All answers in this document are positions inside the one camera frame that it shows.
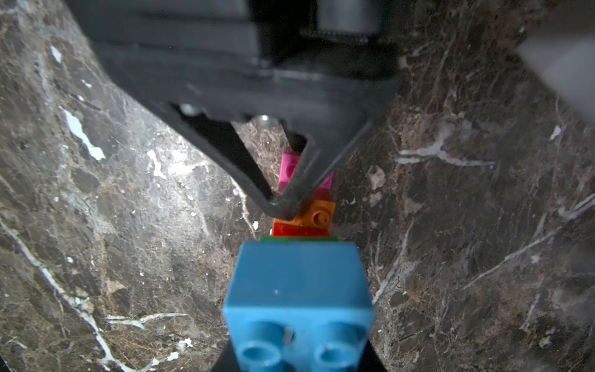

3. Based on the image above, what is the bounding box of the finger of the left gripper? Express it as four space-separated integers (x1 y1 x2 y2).
271 119 374 219

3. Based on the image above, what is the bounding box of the blue lego brick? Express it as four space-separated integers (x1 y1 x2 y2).
223 241 374 371

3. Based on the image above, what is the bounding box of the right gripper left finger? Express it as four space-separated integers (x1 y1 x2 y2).
210 341 241 372

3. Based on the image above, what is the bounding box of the pink lego brick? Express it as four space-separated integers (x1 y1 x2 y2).
278 149 334 198

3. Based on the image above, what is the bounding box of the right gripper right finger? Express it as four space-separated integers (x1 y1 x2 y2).
359 340 387 372

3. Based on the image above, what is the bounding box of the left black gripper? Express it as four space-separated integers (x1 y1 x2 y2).
67 1 400 219

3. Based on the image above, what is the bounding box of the orange lego brick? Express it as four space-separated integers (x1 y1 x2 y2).
274 200 336 230

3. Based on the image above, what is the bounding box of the orange-red lego brick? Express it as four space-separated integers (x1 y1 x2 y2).
271 219 331 237

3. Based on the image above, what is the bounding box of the green lego brick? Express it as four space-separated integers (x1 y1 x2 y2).
259 236 339 243

